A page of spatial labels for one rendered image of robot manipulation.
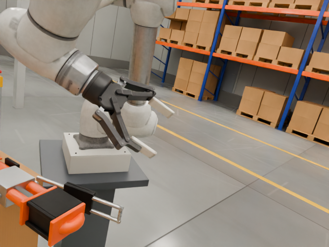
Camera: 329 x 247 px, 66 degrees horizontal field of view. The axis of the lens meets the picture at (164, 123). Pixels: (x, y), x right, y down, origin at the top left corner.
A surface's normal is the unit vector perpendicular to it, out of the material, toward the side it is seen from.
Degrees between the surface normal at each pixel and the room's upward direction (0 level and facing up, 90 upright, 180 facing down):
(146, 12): 114
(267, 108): 90
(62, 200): 0
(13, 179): 0
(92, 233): 90
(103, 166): 90
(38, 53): 108
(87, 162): 90
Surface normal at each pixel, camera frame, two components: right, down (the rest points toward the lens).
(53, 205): 0.22, -0.94
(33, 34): -0.25, 0.47
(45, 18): -0.24, 0.68
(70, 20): 0.36, 0.85
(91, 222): 0.44, 0.35
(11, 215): 0.85, 0.32
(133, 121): -0.01, 0.53
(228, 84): -0.67, 0.07
